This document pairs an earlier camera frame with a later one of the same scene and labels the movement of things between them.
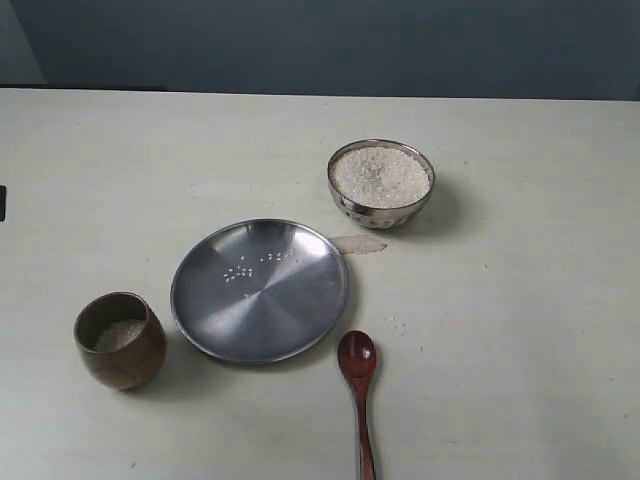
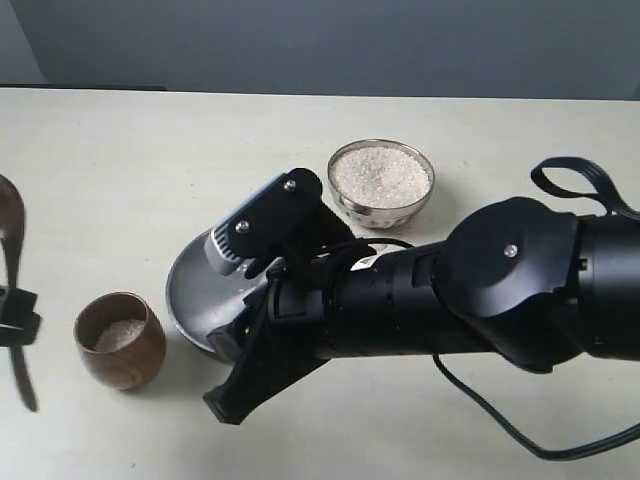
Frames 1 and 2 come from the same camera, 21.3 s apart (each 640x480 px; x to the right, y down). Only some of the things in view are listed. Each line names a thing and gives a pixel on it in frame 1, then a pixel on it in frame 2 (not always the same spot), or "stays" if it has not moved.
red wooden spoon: x=357 y=356 to x=12 y=230
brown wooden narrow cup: x=120 y=340 stays
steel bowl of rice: x=380 y=183 stays
